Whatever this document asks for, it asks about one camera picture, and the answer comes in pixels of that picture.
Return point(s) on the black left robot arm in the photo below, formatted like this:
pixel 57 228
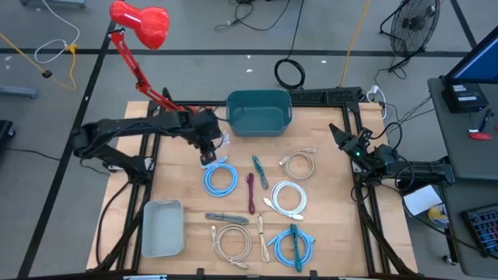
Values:
pixel 128 126

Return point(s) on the white paper sheet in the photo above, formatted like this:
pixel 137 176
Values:
pixel 422 199

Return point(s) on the yellow blue round item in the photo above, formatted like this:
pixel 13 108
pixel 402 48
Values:
pixel 439 214

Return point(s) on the grey plastic tray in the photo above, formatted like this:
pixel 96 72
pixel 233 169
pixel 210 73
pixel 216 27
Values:
pixel 161 229

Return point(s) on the grey metal bar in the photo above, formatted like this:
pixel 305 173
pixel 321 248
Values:
pixel 17 92

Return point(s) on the computer monitor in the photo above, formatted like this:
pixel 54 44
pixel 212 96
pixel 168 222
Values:
pixel 480 62

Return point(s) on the black box device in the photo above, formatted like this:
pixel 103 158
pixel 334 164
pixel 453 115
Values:
pixel 465 97

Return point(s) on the teal plastic bin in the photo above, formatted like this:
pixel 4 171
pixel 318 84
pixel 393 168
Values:
pixel 258 116

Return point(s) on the black power strip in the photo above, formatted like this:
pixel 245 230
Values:
pixel 323 95

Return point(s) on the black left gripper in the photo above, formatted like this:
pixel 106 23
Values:
pixel 204 126

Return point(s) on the red desk lamp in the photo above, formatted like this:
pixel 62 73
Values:
pixel 144 21

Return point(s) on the black floor fan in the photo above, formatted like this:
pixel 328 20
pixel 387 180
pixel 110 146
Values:
pixel 414 25

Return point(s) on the grey desk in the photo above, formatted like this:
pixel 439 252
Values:
pixel 467 155

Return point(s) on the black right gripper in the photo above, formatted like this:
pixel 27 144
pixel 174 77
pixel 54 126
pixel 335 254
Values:
pixel 360 151

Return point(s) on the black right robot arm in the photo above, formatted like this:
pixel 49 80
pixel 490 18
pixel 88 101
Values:
pixel 420 171

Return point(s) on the dark pen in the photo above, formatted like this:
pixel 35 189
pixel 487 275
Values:
pixel 485 120

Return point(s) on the colourful backlit keyboard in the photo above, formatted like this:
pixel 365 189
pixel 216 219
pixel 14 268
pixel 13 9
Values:
pixel 484 229

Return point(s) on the red desk object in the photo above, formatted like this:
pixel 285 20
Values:
pixel 480 136

